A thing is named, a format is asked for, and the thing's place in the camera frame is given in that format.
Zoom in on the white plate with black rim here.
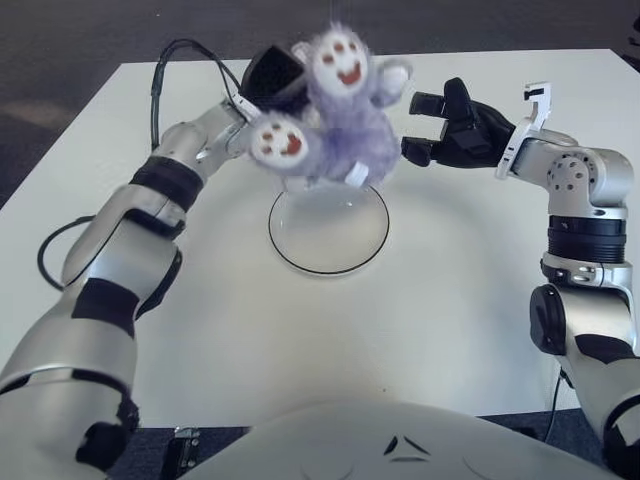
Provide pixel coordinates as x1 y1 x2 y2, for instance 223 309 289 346
267 187 391 276

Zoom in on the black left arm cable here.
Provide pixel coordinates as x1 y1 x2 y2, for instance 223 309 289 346
37 39 251 291

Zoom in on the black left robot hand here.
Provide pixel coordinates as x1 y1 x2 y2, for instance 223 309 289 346
241 44 311 109

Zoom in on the grey robot torso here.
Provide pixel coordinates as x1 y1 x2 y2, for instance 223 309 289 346
174 397 616 480

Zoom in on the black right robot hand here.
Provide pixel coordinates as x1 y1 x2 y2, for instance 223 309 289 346
399 77 516 169

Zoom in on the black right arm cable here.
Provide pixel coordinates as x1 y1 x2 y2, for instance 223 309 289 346
544 369 566 446

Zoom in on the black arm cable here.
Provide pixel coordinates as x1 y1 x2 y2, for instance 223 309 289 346
544 369 566 446
37 39 251 291

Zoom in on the purple plush bunny doll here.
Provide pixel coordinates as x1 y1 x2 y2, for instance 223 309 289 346
247 22 416 191

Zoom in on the black metal bracket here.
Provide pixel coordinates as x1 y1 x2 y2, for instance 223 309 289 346
169 425 201 471

